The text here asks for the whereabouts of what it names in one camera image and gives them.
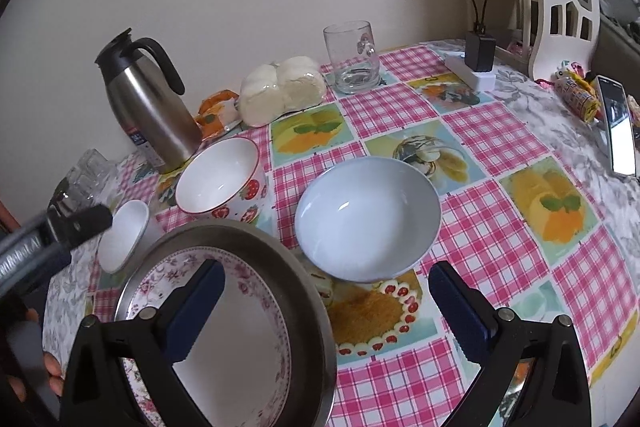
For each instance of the pink plaid fruit tablecloth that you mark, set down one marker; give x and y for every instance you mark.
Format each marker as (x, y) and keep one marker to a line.
(500, 227)

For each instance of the light blue bowl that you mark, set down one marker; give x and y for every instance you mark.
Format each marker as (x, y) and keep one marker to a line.
(365, 217)

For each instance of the black power adapter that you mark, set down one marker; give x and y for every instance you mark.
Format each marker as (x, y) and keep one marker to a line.
(480, 52)

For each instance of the orange snack packet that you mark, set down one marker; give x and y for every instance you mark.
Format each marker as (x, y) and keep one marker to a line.
(212, 117)

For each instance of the grey floral tablecloth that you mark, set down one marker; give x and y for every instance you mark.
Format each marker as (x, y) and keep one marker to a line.
(560, 107)

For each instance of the small white bowl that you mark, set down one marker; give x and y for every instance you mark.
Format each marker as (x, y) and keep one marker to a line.
(122, 237)

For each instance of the white power strip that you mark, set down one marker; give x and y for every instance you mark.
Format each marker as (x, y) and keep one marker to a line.
(482, 82)

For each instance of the smartphone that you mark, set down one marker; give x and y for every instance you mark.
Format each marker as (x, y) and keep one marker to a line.
(620, 132)

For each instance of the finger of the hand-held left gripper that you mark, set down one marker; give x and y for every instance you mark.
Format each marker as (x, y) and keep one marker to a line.
(85, 224)

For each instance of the person's left hand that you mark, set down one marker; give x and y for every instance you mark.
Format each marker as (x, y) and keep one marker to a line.
(50, 364)

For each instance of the stainless steel thermos jug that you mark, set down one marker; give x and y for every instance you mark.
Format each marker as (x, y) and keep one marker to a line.
(150, 107)

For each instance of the clear glass mug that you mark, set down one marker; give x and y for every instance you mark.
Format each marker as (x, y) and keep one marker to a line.
(350, 57)

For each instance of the yellow candy roll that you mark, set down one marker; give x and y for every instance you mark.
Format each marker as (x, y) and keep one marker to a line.
(580, 97)

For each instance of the grey furniture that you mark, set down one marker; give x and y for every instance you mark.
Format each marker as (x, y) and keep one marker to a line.
(617, 27)

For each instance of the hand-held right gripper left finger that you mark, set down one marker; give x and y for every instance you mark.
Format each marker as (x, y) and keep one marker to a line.
(200, 302)

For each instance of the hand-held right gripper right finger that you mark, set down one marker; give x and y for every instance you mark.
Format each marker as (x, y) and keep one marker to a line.
(455, 307)

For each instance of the bag of steamed buns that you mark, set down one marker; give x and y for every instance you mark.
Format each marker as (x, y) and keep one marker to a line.
(280, 92)

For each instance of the floral rim round plate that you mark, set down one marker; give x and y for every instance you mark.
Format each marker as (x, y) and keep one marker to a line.
(240, 332)

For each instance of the stainless steel round plate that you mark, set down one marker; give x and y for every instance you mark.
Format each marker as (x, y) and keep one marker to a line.
(300, 287)

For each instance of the strawberry print bowl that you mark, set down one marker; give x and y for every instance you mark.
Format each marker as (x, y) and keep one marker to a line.
(215, 177)

